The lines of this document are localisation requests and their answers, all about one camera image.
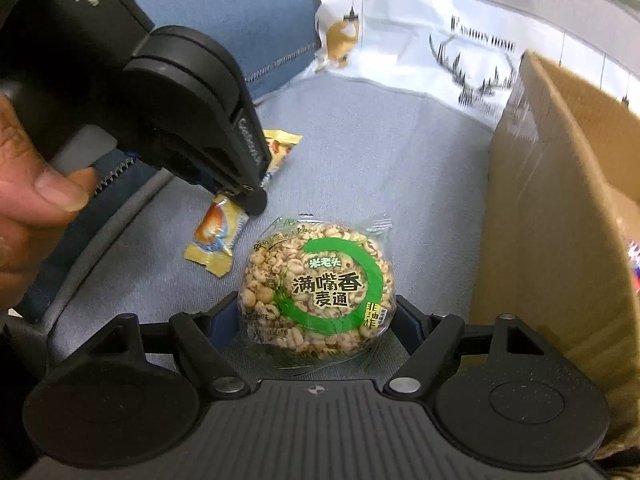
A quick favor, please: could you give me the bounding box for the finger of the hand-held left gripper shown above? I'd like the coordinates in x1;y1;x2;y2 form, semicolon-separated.
231;106;274;190
209;159;269;217

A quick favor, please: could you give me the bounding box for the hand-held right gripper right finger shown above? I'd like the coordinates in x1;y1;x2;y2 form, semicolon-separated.
384;296;551;401

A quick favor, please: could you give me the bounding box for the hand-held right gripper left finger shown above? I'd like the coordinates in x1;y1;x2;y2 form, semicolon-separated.
100;292;251;401

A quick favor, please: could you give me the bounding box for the yellow candy packet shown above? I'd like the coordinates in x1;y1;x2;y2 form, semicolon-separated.
260;129;304;188
182;195;249;278

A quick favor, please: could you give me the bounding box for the puffed grain cake packet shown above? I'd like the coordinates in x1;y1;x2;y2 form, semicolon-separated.
237;214;398;376

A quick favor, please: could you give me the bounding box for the brown cardboard box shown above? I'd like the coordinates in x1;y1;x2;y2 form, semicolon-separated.
467;50;640;471

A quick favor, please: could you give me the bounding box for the person's left hand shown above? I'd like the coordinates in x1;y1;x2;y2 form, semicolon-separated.
0;92;98;314

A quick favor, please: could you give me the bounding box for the blue sofa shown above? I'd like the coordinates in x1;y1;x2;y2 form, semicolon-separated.
20;0;322;323

